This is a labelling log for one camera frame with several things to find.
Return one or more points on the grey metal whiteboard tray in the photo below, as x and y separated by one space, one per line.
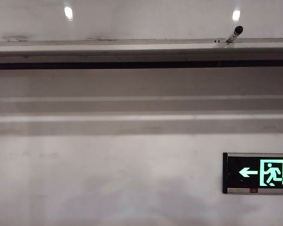
132 50

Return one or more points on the white glossy whiteboard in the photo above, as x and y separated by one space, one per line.
141 21

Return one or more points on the black green emergency exit sign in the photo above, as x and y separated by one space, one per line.
247 173

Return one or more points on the white marker with black cap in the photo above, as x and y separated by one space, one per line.
234 34

